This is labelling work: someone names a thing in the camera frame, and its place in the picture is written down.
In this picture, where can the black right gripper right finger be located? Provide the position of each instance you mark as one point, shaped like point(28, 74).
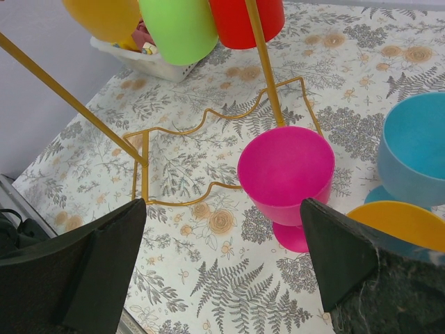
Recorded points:
point(369, 281)

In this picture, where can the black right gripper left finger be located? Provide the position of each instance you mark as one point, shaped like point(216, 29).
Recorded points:
point(69, 271)

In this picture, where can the orange wine glass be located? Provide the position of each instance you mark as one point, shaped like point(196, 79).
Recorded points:
point(106, 20)
point(403, 221)

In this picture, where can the blue wine glass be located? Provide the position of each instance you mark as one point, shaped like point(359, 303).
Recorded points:
point(410, 159)

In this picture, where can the magenta wine glass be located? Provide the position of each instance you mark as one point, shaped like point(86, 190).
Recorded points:
point(278, 170)

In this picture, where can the green wine glass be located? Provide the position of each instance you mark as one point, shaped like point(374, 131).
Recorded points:
point(184, 31)

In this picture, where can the red wine glass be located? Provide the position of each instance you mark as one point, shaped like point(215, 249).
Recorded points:
point(233, 22)

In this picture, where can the floral tablecloth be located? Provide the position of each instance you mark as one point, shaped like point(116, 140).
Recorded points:
point(208, 261)

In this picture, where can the white plastic laundry basket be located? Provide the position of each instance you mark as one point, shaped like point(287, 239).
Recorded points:
point(152, 65)

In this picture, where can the cream floral cloth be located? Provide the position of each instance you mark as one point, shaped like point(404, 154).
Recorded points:
point(149, 49)

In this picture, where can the yellow cloth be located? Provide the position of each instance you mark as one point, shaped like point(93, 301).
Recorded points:
point(128, 44)

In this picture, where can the dusty pink cloth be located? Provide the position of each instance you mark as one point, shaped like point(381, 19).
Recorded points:
point(141, 35)

